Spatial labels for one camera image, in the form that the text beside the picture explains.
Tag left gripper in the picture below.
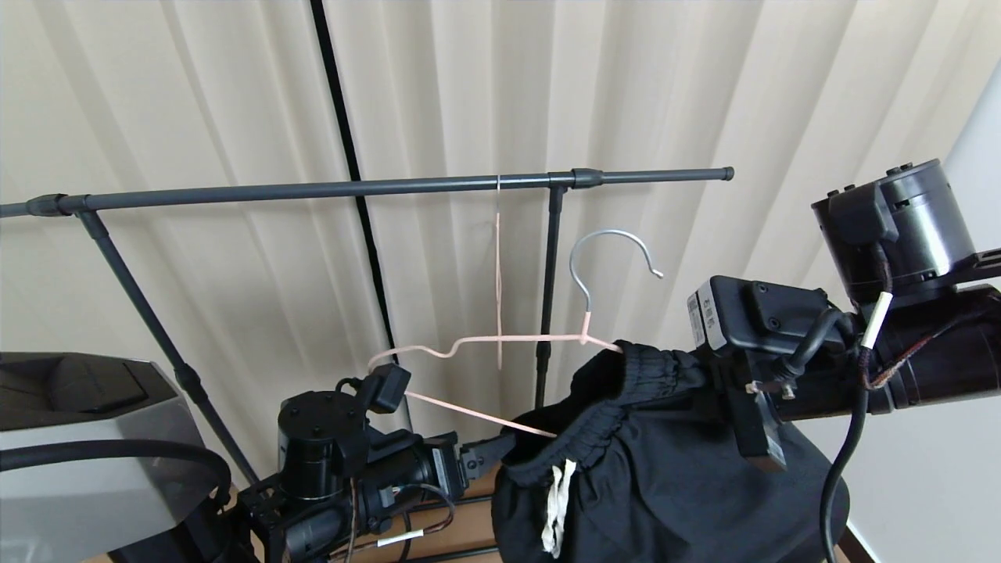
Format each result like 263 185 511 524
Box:
364 432 472 515

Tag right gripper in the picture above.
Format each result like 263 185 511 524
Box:
716 285 1001 472

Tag pink clothes hanger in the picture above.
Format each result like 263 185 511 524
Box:
368 229 666 439
494 174 505 371

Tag black shorts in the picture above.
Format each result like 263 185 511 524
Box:
491 340 852 563

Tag black clothes rack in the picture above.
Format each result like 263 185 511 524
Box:
0 166 736 563

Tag white curtain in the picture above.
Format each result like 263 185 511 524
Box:
325 0 1001 446
0 0 415 489

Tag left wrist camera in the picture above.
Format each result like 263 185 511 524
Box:
336 364 413 415

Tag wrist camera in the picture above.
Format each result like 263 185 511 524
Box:
336 364 413 415
687 275 857 400

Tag black cable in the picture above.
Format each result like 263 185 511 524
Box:
782 309 873 563
0 439 233 505

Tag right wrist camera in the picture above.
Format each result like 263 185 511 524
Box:
687 275 857 400

